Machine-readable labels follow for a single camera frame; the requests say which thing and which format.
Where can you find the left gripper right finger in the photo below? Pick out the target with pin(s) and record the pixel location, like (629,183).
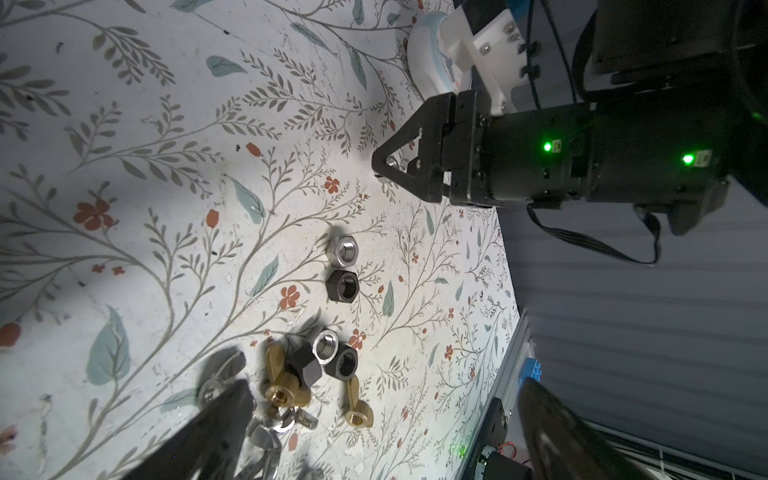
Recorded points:
(562,446)

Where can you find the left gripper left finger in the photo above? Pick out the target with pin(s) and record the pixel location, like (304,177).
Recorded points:
(209,446)

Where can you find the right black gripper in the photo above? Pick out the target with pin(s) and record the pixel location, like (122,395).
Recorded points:
(541,156)

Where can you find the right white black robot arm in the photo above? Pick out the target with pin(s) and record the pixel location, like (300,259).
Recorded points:
(668,105)

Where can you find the white tape roll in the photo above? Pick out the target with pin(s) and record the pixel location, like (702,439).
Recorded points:
(431,71)

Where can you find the silver wing nut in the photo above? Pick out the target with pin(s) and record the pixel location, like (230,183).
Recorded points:
(220,370)

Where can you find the brass wing nut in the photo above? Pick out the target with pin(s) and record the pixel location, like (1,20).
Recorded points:
(284,389)
(358,414)

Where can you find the black hex nut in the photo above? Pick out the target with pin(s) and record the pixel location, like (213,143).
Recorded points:
(344,364)
(304,364)
(342,286)

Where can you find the silver hex nut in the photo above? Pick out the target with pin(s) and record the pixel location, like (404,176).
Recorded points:
(324,345)
(342,251)

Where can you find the floral table mat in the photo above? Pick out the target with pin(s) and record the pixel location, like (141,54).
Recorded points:
(171,174)

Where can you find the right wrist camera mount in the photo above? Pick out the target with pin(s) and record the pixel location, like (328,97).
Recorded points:
(486,37)

